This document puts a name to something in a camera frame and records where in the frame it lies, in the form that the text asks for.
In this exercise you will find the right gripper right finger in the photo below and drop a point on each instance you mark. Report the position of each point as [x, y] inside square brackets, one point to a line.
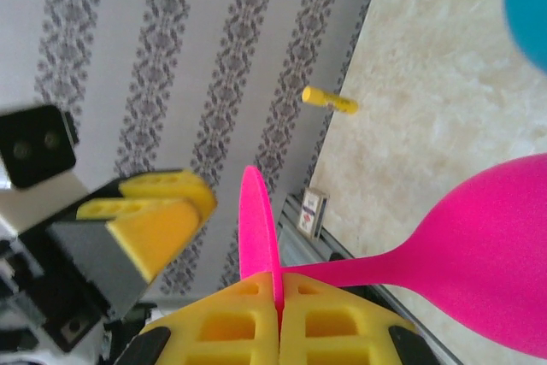
[342, 331]

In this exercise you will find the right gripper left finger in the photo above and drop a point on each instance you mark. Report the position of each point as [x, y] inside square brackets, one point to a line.
[213, 331]

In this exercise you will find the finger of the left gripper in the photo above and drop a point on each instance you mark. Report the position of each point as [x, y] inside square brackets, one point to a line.
[171, 185]
[141, 241]

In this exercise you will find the pink plastic wine glass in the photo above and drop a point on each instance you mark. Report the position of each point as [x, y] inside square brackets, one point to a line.
[470, 254]

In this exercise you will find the blue plastic wine glass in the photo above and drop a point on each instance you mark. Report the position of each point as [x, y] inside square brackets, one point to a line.
[530, 10]

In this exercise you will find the small card box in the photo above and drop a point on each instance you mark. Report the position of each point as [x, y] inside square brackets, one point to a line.
[311, 213]

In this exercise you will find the yellow glue stick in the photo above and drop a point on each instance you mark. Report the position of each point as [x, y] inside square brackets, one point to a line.
[329, 100]

